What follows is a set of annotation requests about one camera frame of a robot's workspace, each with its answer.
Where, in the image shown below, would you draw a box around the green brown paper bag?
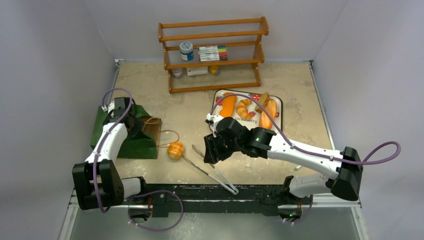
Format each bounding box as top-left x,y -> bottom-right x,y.
90,105 -> 179,159

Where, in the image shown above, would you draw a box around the fake croissant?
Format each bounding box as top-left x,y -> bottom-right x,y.
236,99 -> 252,120

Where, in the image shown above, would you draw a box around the strawberry print white tray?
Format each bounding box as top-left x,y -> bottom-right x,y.
212,89 -> 283,129

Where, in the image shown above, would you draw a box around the orange fake bread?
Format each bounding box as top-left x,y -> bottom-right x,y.
219,92 -> 237,118

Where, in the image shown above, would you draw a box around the fake baguette loaf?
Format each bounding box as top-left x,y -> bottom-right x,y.
259,99 -> 277,130

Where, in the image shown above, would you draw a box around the round fake bun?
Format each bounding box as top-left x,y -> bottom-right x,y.
167,141 -> 184,161

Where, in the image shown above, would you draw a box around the fake bread slice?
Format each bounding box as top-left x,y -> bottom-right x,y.
255,92 -> 270,113

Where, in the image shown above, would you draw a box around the metal tongs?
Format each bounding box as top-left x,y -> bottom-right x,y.
182,144 -> 240,196

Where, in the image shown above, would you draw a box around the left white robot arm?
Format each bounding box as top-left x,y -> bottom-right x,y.
72,97 -> 149,212

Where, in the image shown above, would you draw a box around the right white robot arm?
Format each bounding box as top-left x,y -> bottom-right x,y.
203,114 -> 363,204

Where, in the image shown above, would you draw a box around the small jar lower shelf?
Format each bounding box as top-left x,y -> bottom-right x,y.
171,68 -> 183,78

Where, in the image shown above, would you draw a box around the yellow small cube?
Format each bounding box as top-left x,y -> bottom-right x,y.
209,65 -> 221,75

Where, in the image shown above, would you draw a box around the white small box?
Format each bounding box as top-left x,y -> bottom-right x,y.
186,66 -> 209,76

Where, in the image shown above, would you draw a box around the wooden shelf rack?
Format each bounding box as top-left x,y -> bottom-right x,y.
157,16 -> 269,94

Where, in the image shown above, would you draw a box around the coloured marker set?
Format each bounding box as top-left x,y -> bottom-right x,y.
197,45 -> 228,62

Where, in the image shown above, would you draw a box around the blue white jar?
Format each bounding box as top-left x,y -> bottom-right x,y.
179,41 -> 194,61

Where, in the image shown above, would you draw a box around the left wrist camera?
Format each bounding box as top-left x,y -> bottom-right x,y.
100,100 -> 115,113

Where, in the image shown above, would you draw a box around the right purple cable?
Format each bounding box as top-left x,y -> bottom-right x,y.
209,93 -> 402,167

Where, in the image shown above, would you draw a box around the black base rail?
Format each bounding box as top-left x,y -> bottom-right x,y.
116,183 -> 314,219

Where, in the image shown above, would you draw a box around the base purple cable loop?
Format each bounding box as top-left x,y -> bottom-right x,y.
127,190 -> 185,233

